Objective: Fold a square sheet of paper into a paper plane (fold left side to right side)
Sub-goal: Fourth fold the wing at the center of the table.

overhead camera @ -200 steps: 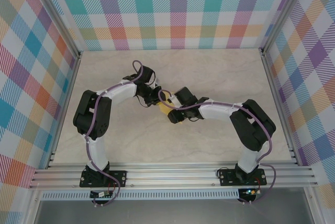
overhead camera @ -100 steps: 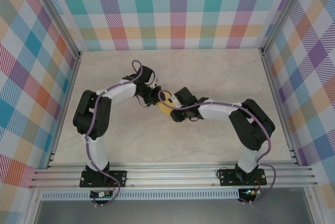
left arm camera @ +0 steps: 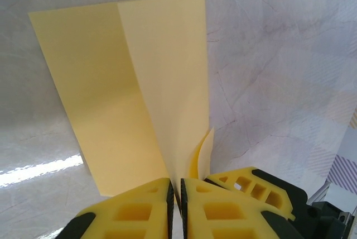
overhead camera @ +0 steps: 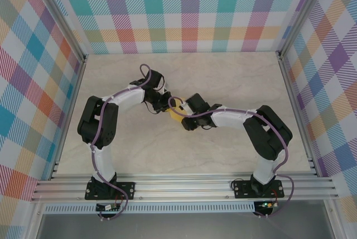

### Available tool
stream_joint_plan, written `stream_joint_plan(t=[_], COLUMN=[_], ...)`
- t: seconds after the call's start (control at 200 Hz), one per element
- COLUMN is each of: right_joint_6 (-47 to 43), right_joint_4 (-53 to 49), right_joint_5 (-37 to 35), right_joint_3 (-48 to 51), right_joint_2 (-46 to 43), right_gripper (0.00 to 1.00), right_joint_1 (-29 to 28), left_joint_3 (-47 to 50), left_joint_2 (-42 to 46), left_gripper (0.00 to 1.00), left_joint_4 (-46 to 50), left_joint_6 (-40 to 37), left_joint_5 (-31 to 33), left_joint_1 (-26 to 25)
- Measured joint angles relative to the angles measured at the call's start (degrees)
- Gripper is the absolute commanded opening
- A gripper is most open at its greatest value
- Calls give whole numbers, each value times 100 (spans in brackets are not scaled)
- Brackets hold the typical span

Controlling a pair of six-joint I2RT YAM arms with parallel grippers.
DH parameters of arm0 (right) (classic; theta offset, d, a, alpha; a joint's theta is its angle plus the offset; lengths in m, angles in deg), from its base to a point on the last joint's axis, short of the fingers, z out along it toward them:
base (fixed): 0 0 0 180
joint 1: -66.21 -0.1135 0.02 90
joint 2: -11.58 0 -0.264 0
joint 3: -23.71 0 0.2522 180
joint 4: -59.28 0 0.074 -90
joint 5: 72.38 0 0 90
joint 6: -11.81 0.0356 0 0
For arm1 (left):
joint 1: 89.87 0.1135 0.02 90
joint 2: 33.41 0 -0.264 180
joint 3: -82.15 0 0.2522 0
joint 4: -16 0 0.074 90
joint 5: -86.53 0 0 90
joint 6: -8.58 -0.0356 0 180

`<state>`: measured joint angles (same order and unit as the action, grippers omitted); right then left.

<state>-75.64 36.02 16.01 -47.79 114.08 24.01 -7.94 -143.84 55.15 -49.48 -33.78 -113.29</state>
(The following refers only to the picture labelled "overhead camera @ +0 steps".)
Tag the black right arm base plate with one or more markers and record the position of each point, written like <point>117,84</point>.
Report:
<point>241,190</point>

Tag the small black circuit board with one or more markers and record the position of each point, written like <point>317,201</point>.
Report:
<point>104,207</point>

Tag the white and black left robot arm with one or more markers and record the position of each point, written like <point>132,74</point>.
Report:
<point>128,98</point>

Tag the aluminium corner post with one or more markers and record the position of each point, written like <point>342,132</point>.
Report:
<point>60,18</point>
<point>305,13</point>

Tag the aluminium side rail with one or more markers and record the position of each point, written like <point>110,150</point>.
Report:
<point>298,116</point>
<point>67,119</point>

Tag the aluminium rail beam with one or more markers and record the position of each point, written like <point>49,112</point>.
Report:
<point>181,190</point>

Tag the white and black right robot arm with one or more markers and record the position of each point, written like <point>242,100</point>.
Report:
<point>228,117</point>

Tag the small circuit board with light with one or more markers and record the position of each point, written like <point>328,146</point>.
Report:
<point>266,205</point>

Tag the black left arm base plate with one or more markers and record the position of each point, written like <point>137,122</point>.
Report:
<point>129,190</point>

